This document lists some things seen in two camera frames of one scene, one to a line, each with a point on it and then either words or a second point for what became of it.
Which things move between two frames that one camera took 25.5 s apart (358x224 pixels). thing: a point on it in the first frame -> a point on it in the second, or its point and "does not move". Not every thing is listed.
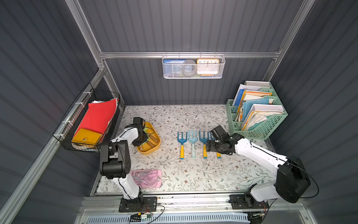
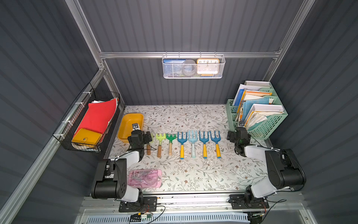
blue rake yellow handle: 204,140 does not move
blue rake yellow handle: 182,141 does not move
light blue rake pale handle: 193,140 does not move
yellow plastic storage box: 153,142 -> 125,128
